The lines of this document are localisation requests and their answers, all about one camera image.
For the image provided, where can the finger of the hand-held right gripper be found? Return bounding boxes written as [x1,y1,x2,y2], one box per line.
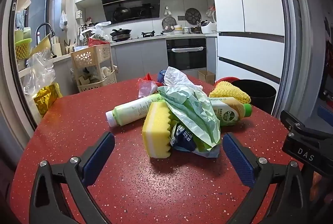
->
[280,110,333,145]

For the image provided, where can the yellow-green plastic basket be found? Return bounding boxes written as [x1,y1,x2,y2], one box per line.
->
[14,38,33,61]

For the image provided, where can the red plastic basket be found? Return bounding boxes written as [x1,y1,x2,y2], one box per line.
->
[88,37,111,47]

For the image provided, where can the dark blue snack wrapper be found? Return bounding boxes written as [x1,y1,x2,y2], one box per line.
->
[170,121,220,158]

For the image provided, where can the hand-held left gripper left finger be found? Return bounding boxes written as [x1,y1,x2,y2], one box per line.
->
[29,131,116,224]

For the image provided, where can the white utensil holder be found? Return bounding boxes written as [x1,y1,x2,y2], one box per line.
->
[51,36,61,56]

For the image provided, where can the black wok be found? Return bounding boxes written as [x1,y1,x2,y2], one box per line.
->
[110,28,132,41]

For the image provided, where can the black range hood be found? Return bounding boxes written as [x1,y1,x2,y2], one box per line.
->
[101,0,161,24]

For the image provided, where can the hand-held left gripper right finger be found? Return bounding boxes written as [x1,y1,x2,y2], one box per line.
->
[222,133,310,224]

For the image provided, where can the white paper towel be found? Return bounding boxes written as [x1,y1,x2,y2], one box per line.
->
[163,66,204,91]

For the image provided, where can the round grey steamer rack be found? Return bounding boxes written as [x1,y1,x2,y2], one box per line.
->
[162,17,177,29]

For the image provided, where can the green and white bottle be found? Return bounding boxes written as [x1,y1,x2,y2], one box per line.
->
[105,94,163,128]

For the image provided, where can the beige plastic storage cart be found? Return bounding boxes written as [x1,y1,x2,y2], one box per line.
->
[70,43,117,93]

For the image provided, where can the red stool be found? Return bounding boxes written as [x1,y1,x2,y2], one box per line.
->
[215,77,235,85]

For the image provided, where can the kitchen faucet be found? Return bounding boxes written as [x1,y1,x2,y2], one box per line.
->
[35,23,56,45]

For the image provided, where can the yellow foam fruit net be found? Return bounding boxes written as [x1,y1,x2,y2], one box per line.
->
[209,81,251,105]

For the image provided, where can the grey base cabinets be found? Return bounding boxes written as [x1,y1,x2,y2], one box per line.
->
[111,37,167,82]

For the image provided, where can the black trash bin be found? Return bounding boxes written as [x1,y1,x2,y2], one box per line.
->
[230,79,277,115]

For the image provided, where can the white refrigerator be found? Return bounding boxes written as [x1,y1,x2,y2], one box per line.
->
[211,0,287,85]

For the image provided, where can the round black steamer rack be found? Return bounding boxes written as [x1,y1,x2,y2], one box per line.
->
[185,8,202,24]

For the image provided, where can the white plastic bag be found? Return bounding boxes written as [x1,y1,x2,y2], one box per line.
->
[79,21,112,43]

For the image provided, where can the yellow and white sponge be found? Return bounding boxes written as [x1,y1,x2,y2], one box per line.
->
[142,101,173,159]

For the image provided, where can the white rice cooker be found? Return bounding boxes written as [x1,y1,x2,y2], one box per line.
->
[201,21,217,34]

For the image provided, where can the cardboard box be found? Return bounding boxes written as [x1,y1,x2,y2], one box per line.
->
[198,70,215,84]

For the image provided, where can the gold foil bag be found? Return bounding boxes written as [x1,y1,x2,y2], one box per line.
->
[33,83,63,116]

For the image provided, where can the hanging plastic bag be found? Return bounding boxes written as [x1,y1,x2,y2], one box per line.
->
[60,10,68,30]

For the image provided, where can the black built-in oven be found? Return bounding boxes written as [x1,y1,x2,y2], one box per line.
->
[166,38,207,71]

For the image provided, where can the red polka dot wrapper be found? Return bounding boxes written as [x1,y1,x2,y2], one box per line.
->
[137,73,159,98]

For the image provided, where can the yellow bottle with green cap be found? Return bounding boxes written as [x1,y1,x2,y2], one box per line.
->
[209,97,253,127]

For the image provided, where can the clear plastic bag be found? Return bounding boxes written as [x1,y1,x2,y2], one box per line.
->
[23,48,56,95]

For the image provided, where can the light green plastic bag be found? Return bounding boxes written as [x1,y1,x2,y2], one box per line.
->
[157,85,221,151]

